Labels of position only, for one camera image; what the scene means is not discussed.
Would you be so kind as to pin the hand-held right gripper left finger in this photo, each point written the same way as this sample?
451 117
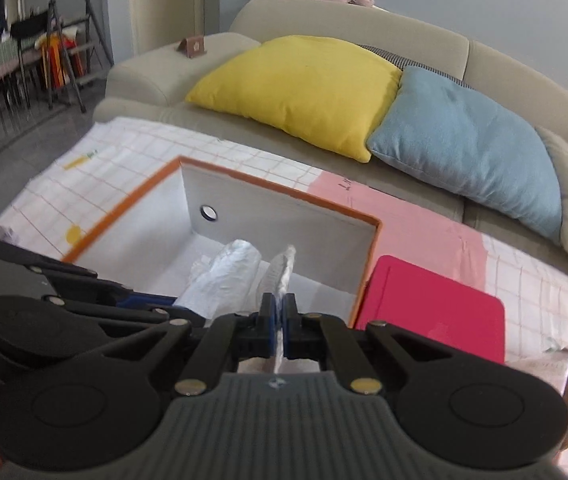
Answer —
273 331

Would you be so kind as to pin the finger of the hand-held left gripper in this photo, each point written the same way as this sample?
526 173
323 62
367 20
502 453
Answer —
39 258
134 301

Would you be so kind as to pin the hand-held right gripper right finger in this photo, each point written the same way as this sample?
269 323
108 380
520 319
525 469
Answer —
288 332

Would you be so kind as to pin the orange rimmed storage box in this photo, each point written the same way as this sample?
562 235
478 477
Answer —
274 220

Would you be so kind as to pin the checked printed blanket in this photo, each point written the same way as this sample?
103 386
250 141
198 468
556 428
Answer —
129 150

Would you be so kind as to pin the pink box lid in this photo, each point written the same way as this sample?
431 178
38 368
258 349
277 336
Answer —
438 305

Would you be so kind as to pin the orange red bag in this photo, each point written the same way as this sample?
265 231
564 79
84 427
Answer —
59 60

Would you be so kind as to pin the metal stepladder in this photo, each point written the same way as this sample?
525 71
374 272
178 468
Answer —
105 40

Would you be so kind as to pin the black chair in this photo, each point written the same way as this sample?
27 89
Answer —
29 27

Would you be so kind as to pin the beige sofa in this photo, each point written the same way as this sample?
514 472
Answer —
179 67

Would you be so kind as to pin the yellow pillow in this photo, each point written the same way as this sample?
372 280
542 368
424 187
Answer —
304 90

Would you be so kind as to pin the light blue pillow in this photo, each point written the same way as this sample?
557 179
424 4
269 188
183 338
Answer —
463 150

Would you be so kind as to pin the small brown card stand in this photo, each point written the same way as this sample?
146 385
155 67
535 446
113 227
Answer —
195 46

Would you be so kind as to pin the white door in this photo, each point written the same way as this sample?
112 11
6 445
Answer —
164 5

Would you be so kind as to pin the black white checkered pillow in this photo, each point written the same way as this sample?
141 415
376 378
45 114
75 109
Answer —
413 62

